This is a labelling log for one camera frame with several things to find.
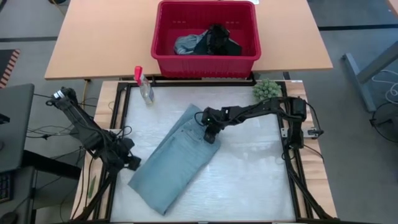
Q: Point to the hazard striped floor mat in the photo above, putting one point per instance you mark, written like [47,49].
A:
[9,67]

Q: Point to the grey metal table leg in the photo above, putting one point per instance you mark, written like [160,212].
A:
[360,77]

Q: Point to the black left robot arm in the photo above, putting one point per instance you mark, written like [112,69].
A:
[81,124]

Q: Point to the grey striped garment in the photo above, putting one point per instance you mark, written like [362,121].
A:
[185,45]

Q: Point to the beige wooden table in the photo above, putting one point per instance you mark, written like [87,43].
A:
[109,37]

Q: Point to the black round floor stand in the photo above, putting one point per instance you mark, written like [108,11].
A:
[385,123]

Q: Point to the clear spray bottle red trigger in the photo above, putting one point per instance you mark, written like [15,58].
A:
[146,90]

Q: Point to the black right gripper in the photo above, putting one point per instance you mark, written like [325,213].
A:
[214,118]

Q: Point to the light blue jeans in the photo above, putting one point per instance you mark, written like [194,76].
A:
[174,168]

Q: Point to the black pants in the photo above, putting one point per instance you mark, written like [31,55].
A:
[217,42]

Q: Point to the dark computer keyboard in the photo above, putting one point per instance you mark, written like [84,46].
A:
[4,186]

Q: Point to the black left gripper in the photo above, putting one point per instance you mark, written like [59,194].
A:
[119,149]

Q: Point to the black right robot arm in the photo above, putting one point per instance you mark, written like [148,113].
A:
[264,109]

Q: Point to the red plastic laundry bin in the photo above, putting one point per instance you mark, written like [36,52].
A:
[174,18]

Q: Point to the green slim strip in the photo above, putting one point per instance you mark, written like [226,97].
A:
[91,186]

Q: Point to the green artificial potted plant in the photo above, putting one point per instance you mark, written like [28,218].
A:
[266,89]

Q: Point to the black aluminium rig frame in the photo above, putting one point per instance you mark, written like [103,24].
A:
[290,174]

